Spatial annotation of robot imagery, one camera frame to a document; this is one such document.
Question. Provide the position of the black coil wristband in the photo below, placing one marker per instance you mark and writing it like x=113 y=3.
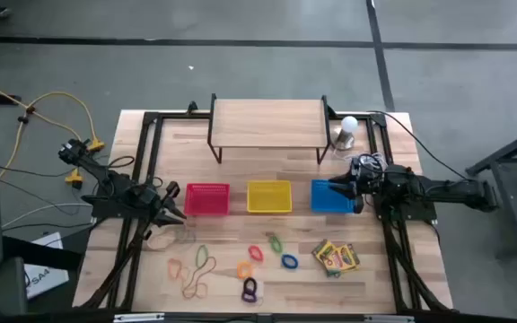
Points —
x=244 y=284

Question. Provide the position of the green rubber band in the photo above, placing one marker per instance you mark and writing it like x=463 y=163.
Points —
x=207 y=255

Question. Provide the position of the red plastic basket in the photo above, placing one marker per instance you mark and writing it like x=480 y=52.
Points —
x=207 y=199

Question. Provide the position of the blue plastic basket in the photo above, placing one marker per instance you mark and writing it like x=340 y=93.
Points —
x=323 y=202

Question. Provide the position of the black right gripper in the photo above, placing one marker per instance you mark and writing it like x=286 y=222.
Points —
x=368 y=179

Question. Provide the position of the dark metal side table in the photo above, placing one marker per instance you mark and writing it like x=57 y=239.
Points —
x=516 y=197

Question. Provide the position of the green coil wristband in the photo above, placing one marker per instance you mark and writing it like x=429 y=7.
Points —
x=276 y=246

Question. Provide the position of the wooden shelf riser black legs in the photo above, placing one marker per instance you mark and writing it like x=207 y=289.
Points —
x=267 y=123

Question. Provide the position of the yellow plastic basket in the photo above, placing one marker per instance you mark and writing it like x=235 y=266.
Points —
x=269 y=197

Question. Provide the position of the pale grey rubber band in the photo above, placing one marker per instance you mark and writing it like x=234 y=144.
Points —
x=194 y=235

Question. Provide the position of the white printed paper sheet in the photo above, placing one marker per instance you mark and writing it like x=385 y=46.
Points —
x=43 y=282

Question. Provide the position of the large brown rubber band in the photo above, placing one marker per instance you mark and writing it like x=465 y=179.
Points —
x=215 y=264

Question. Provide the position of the black metal table frame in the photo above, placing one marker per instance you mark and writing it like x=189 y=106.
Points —
x=151 y=117

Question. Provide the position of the blue coil wristband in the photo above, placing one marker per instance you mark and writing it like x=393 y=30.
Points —
x=283 y=261

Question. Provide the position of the silver metal bracket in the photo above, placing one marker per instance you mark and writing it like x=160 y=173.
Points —
x=137 y=317
x=388 y=319

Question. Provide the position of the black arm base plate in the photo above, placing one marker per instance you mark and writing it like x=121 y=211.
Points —
x=424 y=214
x=101 y=210

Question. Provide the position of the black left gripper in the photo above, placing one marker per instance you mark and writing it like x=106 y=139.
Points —
x=144 y=197

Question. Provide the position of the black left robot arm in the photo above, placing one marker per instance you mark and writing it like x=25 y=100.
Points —
x=101 y=172

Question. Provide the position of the wide tan rubber band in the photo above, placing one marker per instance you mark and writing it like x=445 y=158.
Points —
x=150 y=241

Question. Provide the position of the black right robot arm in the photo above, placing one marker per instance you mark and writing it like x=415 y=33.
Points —
x=456 y=193

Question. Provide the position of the black flat bar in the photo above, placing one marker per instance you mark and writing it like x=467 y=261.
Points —
x=38 y=253

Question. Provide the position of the purple coil wristband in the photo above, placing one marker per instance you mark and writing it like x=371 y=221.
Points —
x=243 y=296

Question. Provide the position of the white light bulb lamp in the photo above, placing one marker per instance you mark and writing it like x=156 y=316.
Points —
x=349 y=124

